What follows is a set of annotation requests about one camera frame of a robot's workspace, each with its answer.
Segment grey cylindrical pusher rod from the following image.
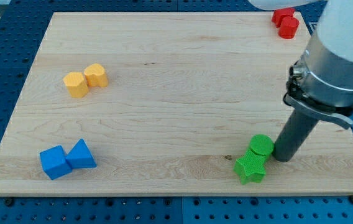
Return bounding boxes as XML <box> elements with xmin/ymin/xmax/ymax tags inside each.
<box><xmin>272</xmin><ymin>110</ymin><xmax>318</xmax><ymax>162</ymax></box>

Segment green circle block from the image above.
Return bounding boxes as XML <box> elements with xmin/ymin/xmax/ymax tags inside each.
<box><xmin>249</xmin><ymin>134</ymin><xmax>274</xmax><ymax>160</ymax></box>

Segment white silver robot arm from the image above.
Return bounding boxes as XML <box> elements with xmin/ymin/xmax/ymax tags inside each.
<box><xmin>273</xmin><ymin>0</ymin><xmax>353</xmax><ymax>162</ymax></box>

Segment green star block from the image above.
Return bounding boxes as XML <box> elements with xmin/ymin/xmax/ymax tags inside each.
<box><xmin>233</xmin><ymin>149</ymin><xmax>267</xmax><ymax>185</ymax></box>

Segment red heart block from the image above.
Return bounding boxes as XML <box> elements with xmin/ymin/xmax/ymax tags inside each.
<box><xmin>278</xmin><ymin>16</ymin><xmax>300</xmax><ymax>39</ymax></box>

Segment red block behind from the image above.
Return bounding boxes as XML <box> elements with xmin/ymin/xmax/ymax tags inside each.
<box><xmin>272</xmin><ymin>7</ymin><xmax>295</xmax><ymax>28</ymax></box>

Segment wooden board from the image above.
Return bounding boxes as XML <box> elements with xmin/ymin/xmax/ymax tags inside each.
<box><xmin>0</xmin><ymin>12</ymin><xmax>353</xmax><ymax>197</ymax></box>

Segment yellow heart block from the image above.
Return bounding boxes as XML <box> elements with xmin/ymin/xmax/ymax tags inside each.
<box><xmin>84</xmin><ymin>63</ymin><xmax>109</xmax><ymax>87</ymax></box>

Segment blue triangle block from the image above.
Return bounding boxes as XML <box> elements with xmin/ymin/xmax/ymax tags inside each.
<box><xmin>65</xmin><ymin>139</ymin><xmax>97</xmax><ymax>169</ymax></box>

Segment yellow hexagon block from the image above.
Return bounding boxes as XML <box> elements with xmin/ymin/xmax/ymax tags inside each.
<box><xmin>63</xmin><ymin>72</ymin><xmax>89</xmax><ymax>98</ymax></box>

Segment blue cube block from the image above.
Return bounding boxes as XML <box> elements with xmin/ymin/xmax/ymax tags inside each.
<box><xmin>39</xmin><ymin>145</ymin><xmax>72</xmax><ymax>180</ymax></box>

